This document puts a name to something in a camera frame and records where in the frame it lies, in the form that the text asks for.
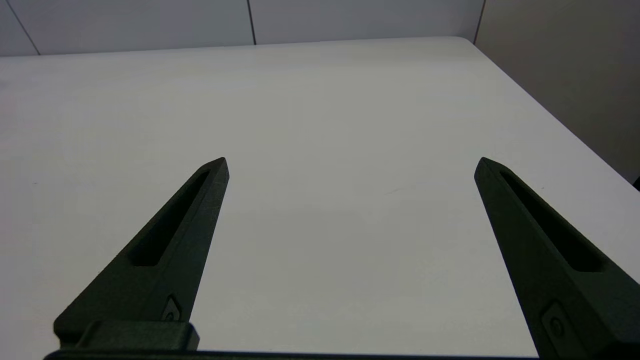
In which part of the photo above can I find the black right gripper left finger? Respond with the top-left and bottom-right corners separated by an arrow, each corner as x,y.
52,156 -> 231,351

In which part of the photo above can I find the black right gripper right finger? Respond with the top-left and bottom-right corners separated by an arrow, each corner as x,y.
473,156 -> 640,359

